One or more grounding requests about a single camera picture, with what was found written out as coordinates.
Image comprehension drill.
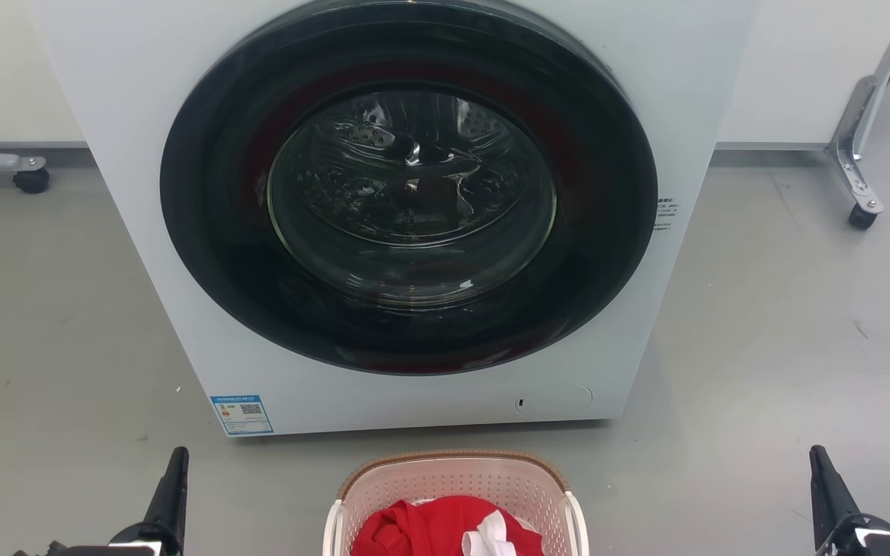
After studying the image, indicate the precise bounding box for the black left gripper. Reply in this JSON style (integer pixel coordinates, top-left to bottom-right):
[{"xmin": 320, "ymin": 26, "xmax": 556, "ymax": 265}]
[{"xmin": 12, "ymin": 446, "xmax": 190, "ymax": 556}]

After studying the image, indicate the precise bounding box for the white garment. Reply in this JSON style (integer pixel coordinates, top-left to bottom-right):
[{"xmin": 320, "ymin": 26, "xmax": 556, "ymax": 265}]
[{"xmin": 462, "ymin": 510, "xmax": 523, "ymax": 556}]

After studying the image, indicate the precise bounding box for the red garment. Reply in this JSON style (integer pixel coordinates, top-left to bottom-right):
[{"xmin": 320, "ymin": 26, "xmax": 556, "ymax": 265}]
[{"xmin": 351, "ymin": 495, "xmax": 545, "ymax": 556}]

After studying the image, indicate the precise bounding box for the white front-load washing machine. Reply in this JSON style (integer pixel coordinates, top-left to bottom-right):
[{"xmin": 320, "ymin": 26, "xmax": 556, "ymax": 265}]
[{"xmin": 28, "ymin": 0, "xmax": 759, "ymax": 438}]

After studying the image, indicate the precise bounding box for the blue energy label sticker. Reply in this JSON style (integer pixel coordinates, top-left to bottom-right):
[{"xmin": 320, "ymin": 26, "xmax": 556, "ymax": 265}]
[{"xmin": 210, "ymin": 395, "xmax": 274, "ymax": 437}]

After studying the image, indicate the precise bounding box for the black round washer door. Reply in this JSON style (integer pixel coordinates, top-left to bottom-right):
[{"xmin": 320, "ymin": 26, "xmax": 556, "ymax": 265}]
[{"xmin": 159, "ymin": 0, "xmax": 659, "ymax": 377}]

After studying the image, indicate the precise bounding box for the round white filter cover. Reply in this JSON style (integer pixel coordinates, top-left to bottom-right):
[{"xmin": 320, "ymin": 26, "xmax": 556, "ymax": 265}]
[{"xmin": 513, "ymin": 384, "xmax": 593, "ymax": 419}]

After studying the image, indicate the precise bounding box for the white perforated laundry basket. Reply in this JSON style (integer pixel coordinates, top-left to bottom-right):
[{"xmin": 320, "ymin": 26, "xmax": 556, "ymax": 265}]
[{"xmin": 323, "ymin": 449, "xmax": 590, "ymax": 556}]

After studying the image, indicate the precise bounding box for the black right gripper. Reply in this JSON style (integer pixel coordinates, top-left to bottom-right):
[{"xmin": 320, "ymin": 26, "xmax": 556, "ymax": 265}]
[{"xmin": 810, "ymin": 445, "xmax": 890, "ymax": 556}]

